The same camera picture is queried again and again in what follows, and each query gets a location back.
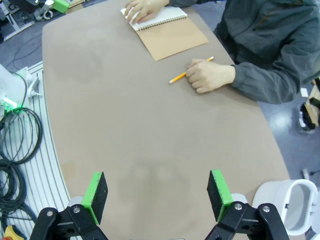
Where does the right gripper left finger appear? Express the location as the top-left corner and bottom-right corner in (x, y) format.
(29, 171), (110, 240)

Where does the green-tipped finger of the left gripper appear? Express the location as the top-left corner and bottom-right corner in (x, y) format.
(53, 0), (70, 13)

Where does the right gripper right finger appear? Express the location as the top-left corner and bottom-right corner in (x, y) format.
(204, 169), (291, 240)

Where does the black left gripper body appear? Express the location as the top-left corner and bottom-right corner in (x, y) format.
(14, 0), (50, 13)

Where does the spiral notebook brown cover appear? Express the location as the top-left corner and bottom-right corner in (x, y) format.
(120, 6), (210, 62)

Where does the yellow pencil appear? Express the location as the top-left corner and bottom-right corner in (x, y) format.
(168, 56), (215, 84)

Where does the person's right hand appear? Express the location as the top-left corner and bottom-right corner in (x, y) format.
(123, 0), (171, 25)

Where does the person's left hand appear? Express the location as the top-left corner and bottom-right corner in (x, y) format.
(186, 58), (237, 94)

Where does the white lidded trash bin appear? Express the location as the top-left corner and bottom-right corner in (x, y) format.
(253, 178), (320, 237)

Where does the yellow emergency stop button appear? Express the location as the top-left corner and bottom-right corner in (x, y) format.
(4, 224), (24, 240)

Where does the seated person in grey jacket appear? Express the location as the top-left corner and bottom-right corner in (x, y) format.
(213, 0), (320, 83)

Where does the white desk leg frame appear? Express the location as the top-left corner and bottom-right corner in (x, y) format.
(3, 9), (37, 42)

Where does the black cable bundle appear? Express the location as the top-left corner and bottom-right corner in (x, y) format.
(0, 159), (38, 227)

